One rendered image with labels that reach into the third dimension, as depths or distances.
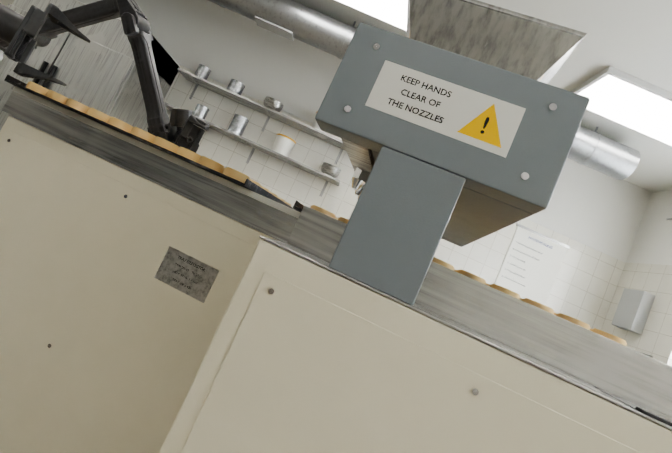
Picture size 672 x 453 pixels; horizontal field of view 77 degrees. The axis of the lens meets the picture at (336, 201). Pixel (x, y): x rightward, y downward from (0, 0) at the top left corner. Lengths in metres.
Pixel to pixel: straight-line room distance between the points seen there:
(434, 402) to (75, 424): 0.66
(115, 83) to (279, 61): 1.85
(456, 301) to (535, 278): 4.75
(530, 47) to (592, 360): 0.49
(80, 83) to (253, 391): 4.50
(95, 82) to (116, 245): 4.01
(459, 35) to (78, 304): 0.84
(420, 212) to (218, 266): 0.41
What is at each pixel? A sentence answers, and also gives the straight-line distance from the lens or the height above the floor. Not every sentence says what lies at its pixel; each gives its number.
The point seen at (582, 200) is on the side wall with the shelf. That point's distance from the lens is 5.77.
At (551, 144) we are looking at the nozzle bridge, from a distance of 0.61.
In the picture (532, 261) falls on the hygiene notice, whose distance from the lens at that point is 5.43.
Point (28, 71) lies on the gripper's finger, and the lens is 0.98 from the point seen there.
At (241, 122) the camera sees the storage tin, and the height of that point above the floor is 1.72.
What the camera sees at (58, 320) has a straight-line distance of 0.99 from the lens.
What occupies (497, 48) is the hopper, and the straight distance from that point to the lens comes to 0.77.
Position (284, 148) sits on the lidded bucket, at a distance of 4.81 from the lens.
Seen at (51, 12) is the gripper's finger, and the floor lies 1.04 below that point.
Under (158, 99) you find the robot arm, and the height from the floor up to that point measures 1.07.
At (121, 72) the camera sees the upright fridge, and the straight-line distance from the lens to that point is 4.79.
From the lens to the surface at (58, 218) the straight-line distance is 1.01.
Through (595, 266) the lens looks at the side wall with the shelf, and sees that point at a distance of 5.80.
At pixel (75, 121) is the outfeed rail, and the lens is 1.05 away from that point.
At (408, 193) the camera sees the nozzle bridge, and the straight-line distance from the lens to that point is 0.57.
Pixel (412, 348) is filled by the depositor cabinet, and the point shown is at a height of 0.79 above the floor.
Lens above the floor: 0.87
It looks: 6 degrees up
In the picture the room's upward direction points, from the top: 24 degrees clockwise
